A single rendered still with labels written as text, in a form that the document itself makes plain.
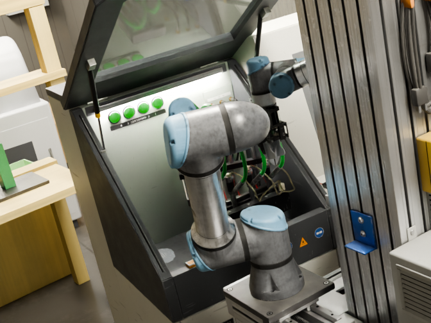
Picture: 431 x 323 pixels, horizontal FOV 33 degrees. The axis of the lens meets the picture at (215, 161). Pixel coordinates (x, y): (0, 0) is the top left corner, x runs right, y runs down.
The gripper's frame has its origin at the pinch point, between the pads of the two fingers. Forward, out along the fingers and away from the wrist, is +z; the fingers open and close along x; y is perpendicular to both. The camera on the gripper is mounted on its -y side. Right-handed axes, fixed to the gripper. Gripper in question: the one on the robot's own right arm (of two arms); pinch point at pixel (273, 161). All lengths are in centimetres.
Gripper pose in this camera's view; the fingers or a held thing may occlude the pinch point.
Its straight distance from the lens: 244.1
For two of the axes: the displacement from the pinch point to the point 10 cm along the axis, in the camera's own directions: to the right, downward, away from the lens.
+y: 4.6, 2.0, -8.6
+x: 8.6, -3.3, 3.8
